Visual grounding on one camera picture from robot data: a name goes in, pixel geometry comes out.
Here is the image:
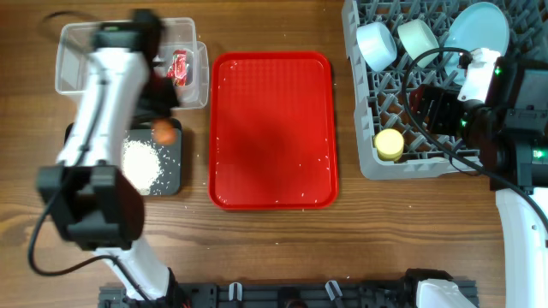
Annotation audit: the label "grey dishwasher rack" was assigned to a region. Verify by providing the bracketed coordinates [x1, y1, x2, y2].
[341, 0, 547, 180]

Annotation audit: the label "white rice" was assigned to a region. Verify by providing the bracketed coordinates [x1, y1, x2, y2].
[122, 137, 181, 196]

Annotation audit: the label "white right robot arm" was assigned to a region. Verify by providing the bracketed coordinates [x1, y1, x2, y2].
[403, 50, 547, 307]

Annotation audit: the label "red snack wrapper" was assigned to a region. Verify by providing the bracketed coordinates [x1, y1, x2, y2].
[166, 49, 191, 86]

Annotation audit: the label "black waste tray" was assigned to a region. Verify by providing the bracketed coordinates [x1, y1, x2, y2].
[66, 125, 182, 198]

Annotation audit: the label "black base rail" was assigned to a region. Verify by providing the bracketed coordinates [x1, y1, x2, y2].
[98, 280, 480, 308]

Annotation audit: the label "light blue plate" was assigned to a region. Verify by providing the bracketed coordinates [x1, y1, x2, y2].
[443, 1, 511, 86]

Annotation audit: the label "green bowl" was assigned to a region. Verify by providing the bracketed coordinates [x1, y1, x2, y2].
[396, 20, 439, 60]

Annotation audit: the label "orange carrot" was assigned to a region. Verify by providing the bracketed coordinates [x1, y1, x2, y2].
[152, 118, 177, 145]

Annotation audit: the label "blue bowl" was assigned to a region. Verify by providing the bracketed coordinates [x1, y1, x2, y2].
[356, 22, 397, 72]

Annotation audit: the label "yellow cup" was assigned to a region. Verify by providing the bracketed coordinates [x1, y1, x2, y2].
[373, 128, 404, 162]

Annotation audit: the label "red serving tray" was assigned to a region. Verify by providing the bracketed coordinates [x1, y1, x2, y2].
[208, 51, 339, 210]

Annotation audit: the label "clear plastic waste bin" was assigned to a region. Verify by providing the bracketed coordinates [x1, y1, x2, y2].
[54, 17, 209, 110]

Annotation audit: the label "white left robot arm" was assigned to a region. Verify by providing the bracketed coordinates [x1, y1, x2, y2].
[37, 9, 188, 307]

